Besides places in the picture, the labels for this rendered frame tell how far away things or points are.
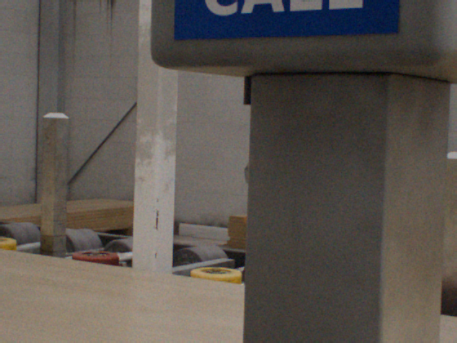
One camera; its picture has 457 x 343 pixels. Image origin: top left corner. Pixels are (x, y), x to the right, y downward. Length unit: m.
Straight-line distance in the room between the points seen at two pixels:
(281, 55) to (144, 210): 1.29
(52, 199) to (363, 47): 1.62
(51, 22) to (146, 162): 8.66
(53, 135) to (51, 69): 8.28
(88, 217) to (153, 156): 6.83
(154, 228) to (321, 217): 1.26
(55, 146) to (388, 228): 1.59
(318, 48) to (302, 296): 0.06
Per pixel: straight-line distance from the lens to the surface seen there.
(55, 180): 1.78
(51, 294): 1.27
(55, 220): 1.79
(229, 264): 1.90
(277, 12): 0.19
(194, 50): 0.20
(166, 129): 1.46
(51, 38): 10.07
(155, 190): 1.45
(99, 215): 8.38
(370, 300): 0.20
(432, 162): 0.22
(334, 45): 0.18
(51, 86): 10.04
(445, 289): 1.37
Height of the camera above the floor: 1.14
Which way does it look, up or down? 3 degrees down
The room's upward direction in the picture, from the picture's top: 2 degrees clockwise
